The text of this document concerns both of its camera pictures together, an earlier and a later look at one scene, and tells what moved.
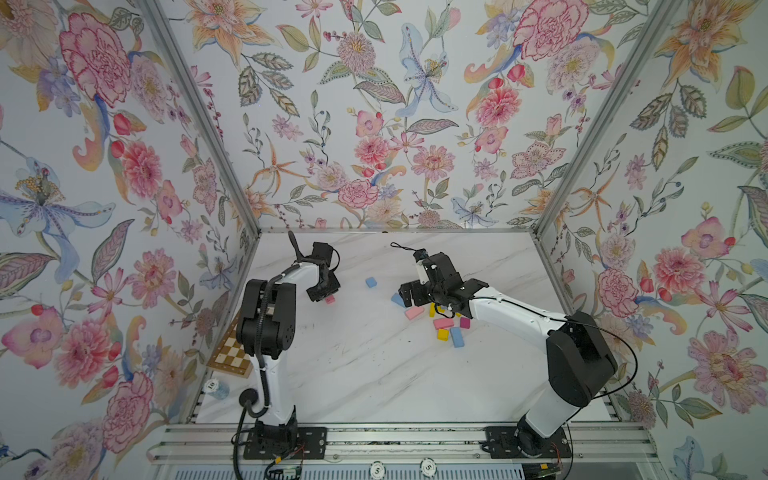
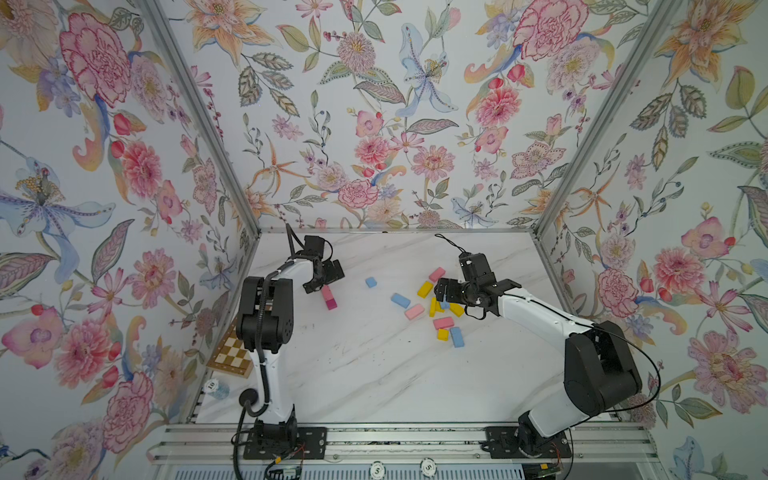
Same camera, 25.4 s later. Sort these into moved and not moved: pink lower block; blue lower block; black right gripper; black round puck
Moved: black right gripper
Not moved: black round puck; blue lower block; pink lower block
